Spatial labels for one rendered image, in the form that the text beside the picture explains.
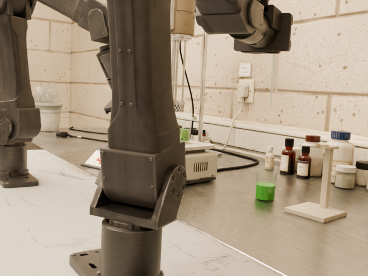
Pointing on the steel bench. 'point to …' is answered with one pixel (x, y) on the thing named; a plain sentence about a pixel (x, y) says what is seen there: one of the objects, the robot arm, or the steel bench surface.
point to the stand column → (202, 86)
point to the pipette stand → (324, 212)
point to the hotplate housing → (201, 166)
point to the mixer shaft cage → (177, 74)
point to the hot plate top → (198, 145)
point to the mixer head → (182, 20)
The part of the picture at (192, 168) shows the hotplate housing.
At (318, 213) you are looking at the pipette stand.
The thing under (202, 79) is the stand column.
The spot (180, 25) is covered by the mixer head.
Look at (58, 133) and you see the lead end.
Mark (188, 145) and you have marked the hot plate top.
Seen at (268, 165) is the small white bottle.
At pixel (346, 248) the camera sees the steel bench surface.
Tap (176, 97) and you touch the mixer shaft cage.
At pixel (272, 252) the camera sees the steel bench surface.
